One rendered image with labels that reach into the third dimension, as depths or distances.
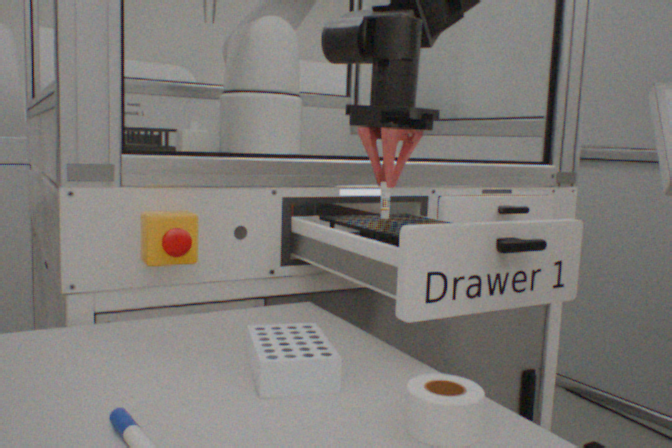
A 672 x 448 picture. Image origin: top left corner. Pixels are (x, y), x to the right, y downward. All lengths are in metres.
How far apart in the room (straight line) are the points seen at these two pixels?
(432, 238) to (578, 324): 2.15
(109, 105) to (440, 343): 0.74
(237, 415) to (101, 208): 0.40
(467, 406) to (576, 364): 2.32
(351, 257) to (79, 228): 0.37
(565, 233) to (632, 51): 1.89
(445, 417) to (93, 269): 0.54
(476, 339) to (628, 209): 1.47
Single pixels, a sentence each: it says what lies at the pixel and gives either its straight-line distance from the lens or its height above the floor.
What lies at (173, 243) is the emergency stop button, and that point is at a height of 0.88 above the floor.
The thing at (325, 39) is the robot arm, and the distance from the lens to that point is 0.80.
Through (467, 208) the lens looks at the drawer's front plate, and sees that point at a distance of 1.15.
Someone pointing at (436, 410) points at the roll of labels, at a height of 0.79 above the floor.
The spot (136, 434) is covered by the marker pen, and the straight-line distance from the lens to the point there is 0.54.
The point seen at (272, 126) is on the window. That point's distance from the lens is 0.97.
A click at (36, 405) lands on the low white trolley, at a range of 0.66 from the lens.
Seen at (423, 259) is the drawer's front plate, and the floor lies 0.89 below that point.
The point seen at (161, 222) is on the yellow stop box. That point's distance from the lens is 0.85.
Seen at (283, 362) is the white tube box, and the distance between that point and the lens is 0.62.
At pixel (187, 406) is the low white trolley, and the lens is 0.62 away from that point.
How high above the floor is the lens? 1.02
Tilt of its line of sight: 8 degrees down
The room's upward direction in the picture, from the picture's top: 2 degrees clockwise
